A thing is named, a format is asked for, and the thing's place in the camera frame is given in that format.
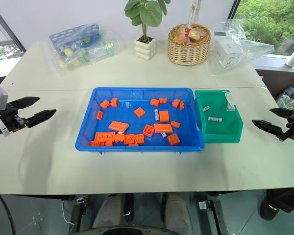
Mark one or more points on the grey rounded shape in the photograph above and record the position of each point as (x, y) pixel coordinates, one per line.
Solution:
(177, 213)
(110, 210)

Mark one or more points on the colourful toys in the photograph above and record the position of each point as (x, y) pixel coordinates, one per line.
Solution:
(189, 35)

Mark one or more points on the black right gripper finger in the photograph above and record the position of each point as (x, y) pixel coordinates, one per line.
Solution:
(281, 112)
(268, 126)

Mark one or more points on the black table leg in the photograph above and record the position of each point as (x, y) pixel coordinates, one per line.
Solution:
(214, 215)
(80, 213)

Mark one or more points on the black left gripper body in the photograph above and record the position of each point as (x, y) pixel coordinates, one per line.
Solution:
(11, 120)

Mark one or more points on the green leafy plant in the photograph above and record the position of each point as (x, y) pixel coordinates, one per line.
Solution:
(149, 13)

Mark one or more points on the white cardboard box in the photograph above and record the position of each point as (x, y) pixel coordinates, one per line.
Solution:
(227, 50)

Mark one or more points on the blue plastic tray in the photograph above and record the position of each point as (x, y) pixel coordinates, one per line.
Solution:
(137, 149)

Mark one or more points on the white bubble plant pot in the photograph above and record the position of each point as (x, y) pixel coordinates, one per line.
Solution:
(144, 50)

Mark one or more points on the wicker basket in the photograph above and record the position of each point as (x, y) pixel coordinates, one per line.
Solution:
(188, 52)

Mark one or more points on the green plastic bin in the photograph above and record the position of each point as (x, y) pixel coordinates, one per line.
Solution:
(221, 137)

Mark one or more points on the clear water bottle blue cap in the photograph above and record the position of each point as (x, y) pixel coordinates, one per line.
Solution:
(289, 91)

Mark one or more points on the black rounded shape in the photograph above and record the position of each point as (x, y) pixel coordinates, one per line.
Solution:
(281, 203)

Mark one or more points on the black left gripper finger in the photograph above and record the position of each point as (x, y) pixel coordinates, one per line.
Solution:
(40, 117)
(27, 101)

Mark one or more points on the blue tube rack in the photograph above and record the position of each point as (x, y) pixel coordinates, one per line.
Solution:
(71, 33)

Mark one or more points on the clear crinkled plastic bag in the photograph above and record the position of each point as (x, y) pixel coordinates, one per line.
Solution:
(252, 49)

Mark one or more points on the clear label holder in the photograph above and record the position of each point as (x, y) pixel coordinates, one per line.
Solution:
(230, 101)

